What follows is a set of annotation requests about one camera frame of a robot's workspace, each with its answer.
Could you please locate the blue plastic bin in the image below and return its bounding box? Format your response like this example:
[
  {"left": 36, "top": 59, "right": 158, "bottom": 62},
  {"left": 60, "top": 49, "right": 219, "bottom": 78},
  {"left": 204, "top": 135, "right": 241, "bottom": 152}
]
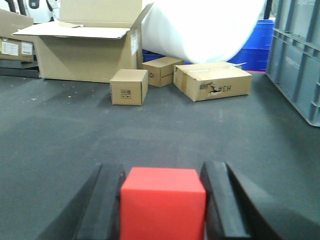
[{"left": 142, "top": 18, "right": 274, "bottom": 72}]

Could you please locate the small rear cardboard box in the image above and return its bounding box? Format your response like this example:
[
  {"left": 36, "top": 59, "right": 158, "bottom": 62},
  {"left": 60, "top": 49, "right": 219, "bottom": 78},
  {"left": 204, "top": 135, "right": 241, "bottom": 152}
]
[{"left": 141, "top": 56, "right": 184, "bottom": 88}]

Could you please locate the red magnetic cube block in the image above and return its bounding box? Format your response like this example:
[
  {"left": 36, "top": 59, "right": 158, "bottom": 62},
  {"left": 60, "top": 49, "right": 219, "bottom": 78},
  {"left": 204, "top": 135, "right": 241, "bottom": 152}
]
[{"left": 120, "top": 167, "right": 206, "bottom": 240}]

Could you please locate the flat torn cardboard box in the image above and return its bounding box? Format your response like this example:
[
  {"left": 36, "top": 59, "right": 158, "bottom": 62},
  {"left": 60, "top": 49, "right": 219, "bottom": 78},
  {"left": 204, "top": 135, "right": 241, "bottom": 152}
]
[{"left": 173, "top": 62, "right": 252, "bottom": 102}]

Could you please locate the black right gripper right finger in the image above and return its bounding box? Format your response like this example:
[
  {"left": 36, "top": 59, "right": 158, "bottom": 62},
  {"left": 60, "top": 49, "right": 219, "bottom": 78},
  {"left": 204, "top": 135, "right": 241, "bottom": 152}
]
[{"left": 200, "top": 161, "right": 281, "bottom": 240}]

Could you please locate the small upright cardboard box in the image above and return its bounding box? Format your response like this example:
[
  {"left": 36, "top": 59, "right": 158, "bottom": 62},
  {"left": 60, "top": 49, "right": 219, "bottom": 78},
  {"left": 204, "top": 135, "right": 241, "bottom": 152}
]
[{"left": 109, "top": 69, "right": 148, "bottom": 106}]

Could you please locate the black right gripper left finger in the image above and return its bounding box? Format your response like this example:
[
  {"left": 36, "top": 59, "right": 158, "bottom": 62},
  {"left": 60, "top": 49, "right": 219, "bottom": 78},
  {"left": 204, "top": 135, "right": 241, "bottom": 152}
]
[{"left": 37, "top": 163, "right": 126, "bottom": 240}]

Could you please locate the large open cardboard box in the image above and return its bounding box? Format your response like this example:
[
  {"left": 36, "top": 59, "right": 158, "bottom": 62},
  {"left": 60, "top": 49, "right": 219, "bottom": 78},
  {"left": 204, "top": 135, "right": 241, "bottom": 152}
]
[{"left": 16, "top": 0, "right": 152, "bottom": 83}]

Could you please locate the grey plastic crate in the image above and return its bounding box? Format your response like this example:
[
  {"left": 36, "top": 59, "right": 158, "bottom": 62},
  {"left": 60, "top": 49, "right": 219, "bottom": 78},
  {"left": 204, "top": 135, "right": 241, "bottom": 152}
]
[{"left": 266, "top": 0, "right": 320, "bottom": 127}]

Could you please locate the white bubble wrap roll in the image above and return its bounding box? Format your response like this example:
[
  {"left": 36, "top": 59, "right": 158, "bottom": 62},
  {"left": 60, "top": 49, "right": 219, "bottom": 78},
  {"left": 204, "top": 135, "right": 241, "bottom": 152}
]
[{"left": 142, "top": 0, "right": 265, "bottom": 64}]

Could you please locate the labelled cardboard box far left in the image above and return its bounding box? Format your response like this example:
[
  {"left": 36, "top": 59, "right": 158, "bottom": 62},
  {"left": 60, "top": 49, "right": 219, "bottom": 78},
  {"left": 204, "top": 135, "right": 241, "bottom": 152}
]
[{"left": 0, "top": 9, "right": 34, "bottom": 62}]

